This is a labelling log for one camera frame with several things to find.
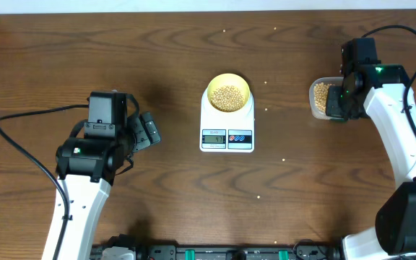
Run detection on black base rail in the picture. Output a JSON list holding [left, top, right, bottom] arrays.
[[89, 234, 344, 260]]

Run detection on pile of soybeans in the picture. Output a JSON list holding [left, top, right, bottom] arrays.
[[313, 82, 333, 113]]

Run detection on white kitchen scale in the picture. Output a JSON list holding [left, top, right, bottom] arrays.
[[199, 88, 255, 153]]

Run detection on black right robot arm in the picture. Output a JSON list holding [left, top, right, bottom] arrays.
[[326, 38, 416, 259]]

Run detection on green tape label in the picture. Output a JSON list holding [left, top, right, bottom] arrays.
[[330, 118, 348, 124]]

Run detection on yellow bowl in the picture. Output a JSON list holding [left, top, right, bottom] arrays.
[[207, 73, 251, 112]]

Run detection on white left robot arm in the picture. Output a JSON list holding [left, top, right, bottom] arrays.
[[42, 112, 161, 259]]

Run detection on clear plastic container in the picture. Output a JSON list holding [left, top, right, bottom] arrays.
[[309, 77, 343, 120]]

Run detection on soybeans in yellow bowl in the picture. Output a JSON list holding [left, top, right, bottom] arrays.
[[210, 85, 244, 112]]

